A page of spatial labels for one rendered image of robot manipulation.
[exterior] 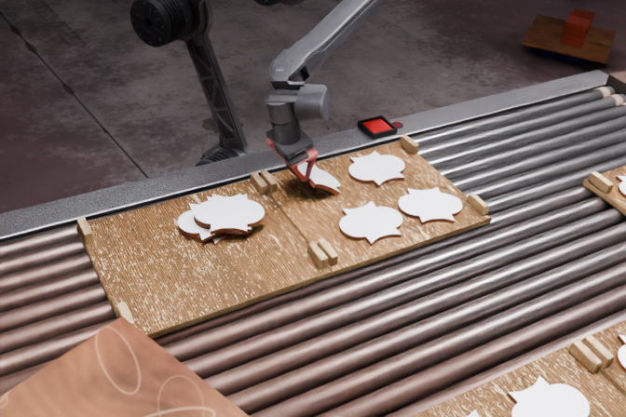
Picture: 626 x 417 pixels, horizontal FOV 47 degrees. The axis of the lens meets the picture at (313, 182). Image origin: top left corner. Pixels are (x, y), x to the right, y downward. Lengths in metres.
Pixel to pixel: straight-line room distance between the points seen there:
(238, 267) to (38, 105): 2.63
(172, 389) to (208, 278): 0.36
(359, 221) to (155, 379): 0.62
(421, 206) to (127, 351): 0.75
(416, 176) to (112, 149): 2.06
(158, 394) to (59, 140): 2.63
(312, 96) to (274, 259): 0.33
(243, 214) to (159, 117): 2.28
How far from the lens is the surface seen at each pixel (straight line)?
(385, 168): 1.73
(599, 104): 2.28
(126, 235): 1.54
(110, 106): 3.87
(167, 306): 1.38
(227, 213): 1.51
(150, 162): 3.41
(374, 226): 1.55
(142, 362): 1.15
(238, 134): 2.74
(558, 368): 1.38
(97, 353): 1.18
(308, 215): 1.58
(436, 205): 1.64
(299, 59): 1.50
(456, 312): 1.44
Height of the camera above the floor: 1.91
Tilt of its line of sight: 36 degrees down
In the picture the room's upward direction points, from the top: 4 degrees clockwise
